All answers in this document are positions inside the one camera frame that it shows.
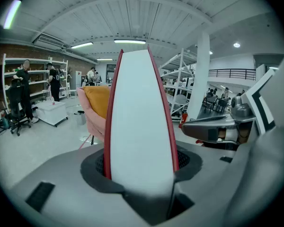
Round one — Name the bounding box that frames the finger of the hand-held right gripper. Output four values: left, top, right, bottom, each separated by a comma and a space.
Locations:
181, 116, 237, 148

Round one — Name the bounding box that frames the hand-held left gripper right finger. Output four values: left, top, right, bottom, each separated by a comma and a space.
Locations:
167, 140, 245, 227

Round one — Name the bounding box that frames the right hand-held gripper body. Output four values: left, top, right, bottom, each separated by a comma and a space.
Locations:
202, 68, 277, 151

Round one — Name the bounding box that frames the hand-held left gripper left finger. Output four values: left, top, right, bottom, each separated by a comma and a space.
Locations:
8, 143, 152, 227

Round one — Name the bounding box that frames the red book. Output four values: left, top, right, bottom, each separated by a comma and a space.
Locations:
103, 44, 180, 198

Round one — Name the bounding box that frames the pink armchair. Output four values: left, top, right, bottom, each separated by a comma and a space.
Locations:
76, 85, 112, 146

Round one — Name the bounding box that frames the red fire extinguisher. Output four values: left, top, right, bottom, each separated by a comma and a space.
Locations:
178, 112, 188, 129

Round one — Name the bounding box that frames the white round chair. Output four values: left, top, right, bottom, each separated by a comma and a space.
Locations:
175, 94, 189, 109

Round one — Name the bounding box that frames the white shelving rack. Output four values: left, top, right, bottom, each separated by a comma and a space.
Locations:
2, 53, 69, 108
158, 48, 201, 124

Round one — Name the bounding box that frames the white pillar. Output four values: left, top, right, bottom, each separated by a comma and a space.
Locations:
186, 31, 211, 121

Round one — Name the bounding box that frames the white bucket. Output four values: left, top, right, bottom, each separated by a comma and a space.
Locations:
73, 110, 87, 126

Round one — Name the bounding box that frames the white storage box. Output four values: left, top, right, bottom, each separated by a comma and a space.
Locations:
35, 100, 69, 127

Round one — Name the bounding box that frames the orange cushion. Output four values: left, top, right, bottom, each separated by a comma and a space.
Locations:
82, 86, 111, 120

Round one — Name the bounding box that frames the black office chair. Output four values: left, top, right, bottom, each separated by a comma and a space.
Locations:
6, 79, 32, 137

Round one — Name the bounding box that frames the white fridge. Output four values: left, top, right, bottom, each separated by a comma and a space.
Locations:
70, 70, 83, 97

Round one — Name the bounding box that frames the ceiling air conditioner unit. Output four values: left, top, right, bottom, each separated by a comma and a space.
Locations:
32, 33, 67, 51

